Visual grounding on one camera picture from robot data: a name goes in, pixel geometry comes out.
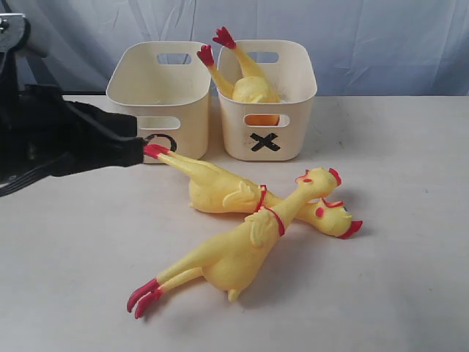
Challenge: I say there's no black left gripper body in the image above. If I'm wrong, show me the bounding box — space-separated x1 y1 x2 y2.
1 85 73 176

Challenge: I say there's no yellow rubber chicken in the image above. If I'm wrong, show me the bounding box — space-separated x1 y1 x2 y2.
126 167 341 319
144 144 363 239

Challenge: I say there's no headless yellow rubber chicken body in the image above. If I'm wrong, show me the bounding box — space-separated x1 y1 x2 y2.
196 26 281 103

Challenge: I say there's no yellow chicken neck with squeaker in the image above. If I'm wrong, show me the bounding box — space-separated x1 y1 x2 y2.
245 114 280 126

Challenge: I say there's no cream bin with circle mark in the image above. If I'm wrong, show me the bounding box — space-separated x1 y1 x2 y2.
106 41 211 159

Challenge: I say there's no cream bin with cross mark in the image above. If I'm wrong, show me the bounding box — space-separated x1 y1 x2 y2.
218 40 317 161

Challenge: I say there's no white backdrop curtain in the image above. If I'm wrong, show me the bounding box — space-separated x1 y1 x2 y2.
1 1 468 95

